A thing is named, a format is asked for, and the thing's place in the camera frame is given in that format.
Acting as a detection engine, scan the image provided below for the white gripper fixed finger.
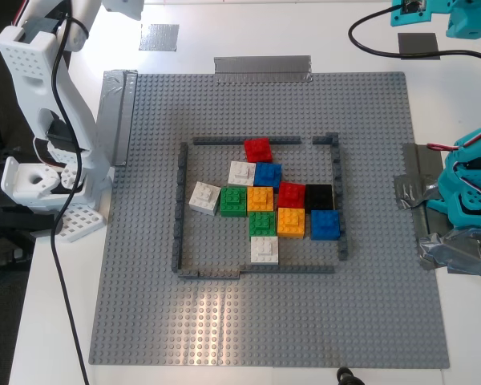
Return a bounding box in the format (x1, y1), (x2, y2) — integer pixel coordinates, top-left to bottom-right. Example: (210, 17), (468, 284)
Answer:
(103, 0), (146, 21)

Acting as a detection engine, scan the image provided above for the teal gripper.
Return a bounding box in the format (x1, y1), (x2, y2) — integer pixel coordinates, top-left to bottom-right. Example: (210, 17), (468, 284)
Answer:
(444, 0), (481, 39)

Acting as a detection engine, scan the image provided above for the white Lego cube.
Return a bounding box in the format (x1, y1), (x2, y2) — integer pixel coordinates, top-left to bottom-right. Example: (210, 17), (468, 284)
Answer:
(188, 180), (222, 217)
(227, 160), (258, 188)
(250, 236), (281, 265)

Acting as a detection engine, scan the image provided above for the blue Lego cube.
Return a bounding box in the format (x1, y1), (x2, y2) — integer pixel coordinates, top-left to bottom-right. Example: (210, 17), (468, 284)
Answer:
(253, 161), (284, 188)
(309, 209), (342, 241)

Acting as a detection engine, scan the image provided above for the red Lego cube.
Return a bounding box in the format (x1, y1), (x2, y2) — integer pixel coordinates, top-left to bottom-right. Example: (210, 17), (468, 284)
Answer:
(277, 181), (307, 209)
(243, 137), (273, 164)

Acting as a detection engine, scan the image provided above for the green Lego cube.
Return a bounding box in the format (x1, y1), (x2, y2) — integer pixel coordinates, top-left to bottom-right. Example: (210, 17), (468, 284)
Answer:
(219, 185), (249, 218)
(249, 211), (278, 238)

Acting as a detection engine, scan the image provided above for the orange Lego cube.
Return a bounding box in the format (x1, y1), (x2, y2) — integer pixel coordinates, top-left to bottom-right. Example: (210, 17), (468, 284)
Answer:
(277, 207), (307, 239)
(246, 186), (275, 213)

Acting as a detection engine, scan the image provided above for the black Lego cube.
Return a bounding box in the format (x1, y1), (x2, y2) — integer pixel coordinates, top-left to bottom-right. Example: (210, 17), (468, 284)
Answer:
(304, 184), (335, 212)

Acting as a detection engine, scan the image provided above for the silver tape square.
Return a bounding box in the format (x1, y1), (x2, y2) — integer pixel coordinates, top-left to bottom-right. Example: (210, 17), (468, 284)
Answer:
(139, 23), (180, 52)

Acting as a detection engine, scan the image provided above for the dark grey tape square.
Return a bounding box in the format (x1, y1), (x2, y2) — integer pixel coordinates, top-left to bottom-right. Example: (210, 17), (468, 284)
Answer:
(397, 32), (441, 61)

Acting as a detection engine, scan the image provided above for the crumpled grey tape piece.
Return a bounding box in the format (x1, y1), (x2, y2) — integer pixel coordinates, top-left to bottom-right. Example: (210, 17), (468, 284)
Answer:
(392, 174), (442, 212)
(416, 228), (481, 278)

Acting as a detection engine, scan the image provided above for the black table clamp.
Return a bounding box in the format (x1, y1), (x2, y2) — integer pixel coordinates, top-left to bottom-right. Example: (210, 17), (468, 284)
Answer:
(0, 202), (39, 284)

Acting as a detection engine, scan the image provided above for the grey Lego baseplate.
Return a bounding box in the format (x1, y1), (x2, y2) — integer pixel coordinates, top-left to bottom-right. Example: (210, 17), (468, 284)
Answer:
(87, 71), (451, 369)

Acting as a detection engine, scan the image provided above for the black stand knob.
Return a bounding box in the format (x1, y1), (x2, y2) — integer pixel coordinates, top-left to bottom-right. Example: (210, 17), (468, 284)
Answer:
(335, 366), (366, 385)

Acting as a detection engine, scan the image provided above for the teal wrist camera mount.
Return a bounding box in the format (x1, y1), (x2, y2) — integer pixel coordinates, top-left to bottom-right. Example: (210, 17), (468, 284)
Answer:
(390, 0), (433, 28)

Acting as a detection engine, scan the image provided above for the black teal-arm camera cable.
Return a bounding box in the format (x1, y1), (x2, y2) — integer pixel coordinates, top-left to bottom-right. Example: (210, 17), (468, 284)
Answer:
(347, 8), (481, 81)

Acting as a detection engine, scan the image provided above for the grey duct tape strip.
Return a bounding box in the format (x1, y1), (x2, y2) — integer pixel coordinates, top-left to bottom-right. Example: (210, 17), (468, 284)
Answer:
(101, 69), (139, 168)
(213, 55), (314, 84)

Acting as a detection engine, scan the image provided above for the red white black servo wire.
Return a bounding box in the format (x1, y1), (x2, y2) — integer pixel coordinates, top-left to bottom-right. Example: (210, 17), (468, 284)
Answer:
(426, 142), (466, 156)

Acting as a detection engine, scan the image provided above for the black white-arm camera cable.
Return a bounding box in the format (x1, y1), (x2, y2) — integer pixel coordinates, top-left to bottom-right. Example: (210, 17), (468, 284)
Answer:
(50, 0), (91, 385)

